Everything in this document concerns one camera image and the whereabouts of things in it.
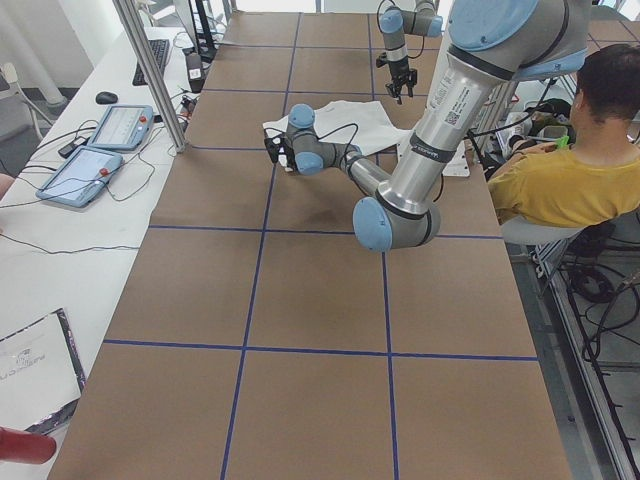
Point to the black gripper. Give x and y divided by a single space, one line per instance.
399 73
287 162

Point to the white long-sleeve printed shirt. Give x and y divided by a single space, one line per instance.
339 120

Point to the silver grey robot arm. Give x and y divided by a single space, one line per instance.
394 24
490 42

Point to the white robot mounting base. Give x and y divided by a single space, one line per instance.
458 166

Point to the far blue teach pendant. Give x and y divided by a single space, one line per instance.
122 127

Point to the blue teach pendant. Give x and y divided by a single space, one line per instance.
81 178
122 127

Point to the black computer mouse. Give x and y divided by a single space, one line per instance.
106 98

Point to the white office chair seat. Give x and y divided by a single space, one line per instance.
519 230

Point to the near blue teach pendant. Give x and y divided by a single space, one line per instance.
81 178

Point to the red cylinder bottle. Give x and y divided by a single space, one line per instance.
25 447

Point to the metal post at table edge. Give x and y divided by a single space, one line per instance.
135 31

